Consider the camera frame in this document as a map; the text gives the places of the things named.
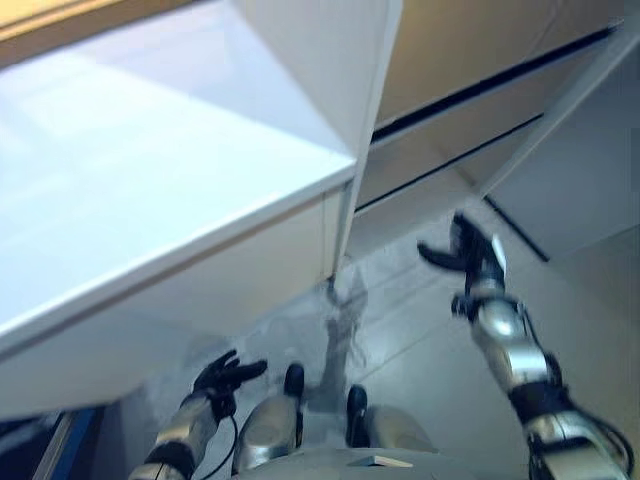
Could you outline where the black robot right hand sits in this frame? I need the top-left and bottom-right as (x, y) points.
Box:
(417, 212), (509, 282)

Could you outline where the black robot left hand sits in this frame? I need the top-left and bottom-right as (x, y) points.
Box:
(193, 349), (269, 397)

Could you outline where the stainless steel fridge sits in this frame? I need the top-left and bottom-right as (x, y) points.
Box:
(349, 0), (640, 261)

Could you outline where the silver robot left leg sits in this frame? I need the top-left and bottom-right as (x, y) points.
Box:
(234, 363), (306, 471)

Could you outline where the silver robot leg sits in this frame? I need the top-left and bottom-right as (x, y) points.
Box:
(344, 384), (436, 454)
(234, 363), (306, 471)

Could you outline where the silver robot torso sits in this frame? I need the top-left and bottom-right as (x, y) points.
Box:
(224, 444), (451, 480)

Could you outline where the silver robot right leg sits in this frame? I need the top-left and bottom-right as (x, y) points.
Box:
(344, 384), (436, 454)

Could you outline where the tall white cabinet panel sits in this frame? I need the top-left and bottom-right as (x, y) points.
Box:
(234, 0), (404, 271)

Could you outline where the lit orange window panel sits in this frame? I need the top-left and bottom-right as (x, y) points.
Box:
(0, 0), (236, 56)

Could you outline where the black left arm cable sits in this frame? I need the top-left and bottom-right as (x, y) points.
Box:
(199, 414), (239, 476)

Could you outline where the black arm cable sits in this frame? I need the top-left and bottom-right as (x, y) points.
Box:
(589, 422), (636, 469)
(199, 414), (239, 476)

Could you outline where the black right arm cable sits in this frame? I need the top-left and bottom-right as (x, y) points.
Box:
(589, 422), (636, 469)

